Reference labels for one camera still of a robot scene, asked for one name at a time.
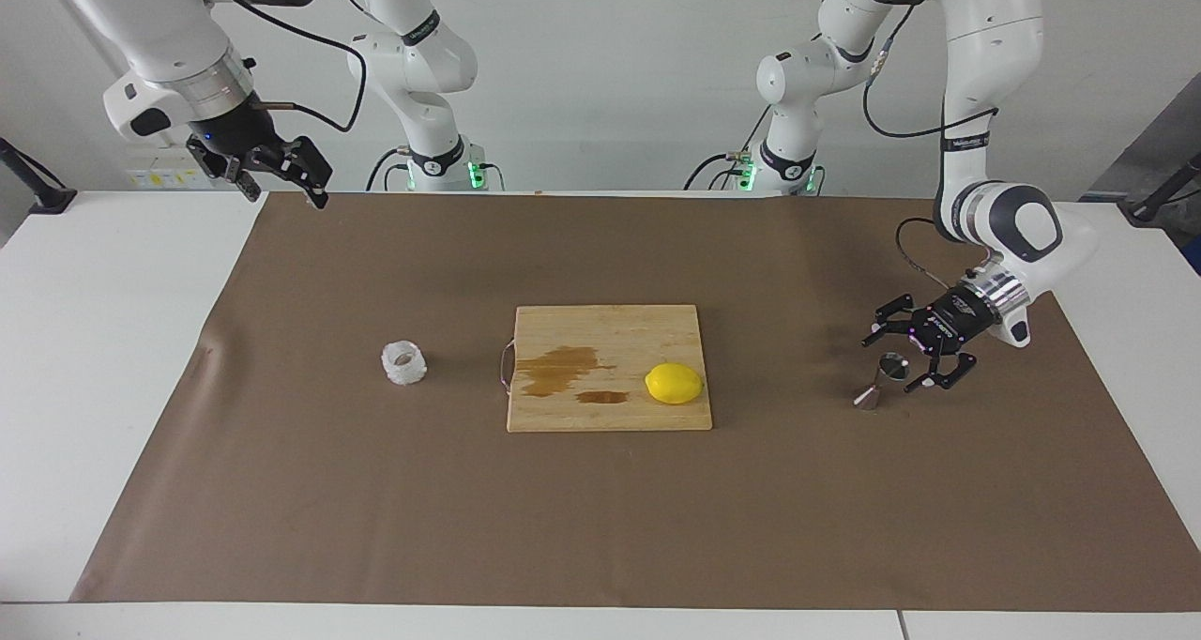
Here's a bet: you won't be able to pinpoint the brown paper table mat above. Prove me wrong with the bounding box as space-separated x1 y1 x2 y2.
70 192 1201 613

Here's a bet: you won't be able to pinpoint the white wall socket box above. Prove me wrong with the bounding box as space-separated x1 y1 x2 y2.
127 150 203 190

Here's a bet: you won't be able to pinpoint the steel double jigger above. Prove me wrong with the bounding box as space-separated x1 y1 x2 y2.
854 352 911 409

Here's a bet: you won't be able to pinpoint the black camera stand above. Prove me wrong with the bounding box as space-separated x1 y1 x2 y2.
0 138 78 215
1121 152 1201 226

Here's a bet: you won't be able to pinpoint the wooden cutting board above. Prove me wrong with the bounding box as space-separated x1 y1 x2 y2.
500 305 713 433

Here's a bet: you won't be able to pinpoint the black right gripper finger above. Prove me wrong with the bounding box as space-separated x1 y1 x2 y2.
188 143 262 202
249 136 332 209

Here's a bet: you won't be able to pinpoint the yellow lemon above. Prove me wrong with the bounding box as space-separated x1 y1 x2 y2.
646 362 704 405

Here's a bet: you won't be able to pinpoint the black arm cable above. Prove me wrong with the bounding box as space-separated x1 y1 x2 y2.
861 0 1000 280
211 0 369 135

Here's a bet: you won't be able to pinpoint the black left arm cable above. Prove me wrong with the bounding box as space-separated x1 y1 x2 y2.
861 0 1000 280

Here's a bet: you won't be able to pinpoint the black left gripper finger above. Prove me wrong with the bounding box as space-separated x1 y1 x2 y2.
904 340 977 394
861 295 930 348

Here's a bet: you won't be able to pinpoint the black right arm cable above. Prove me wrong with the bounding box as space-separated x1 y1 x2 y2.
211 0 369 135

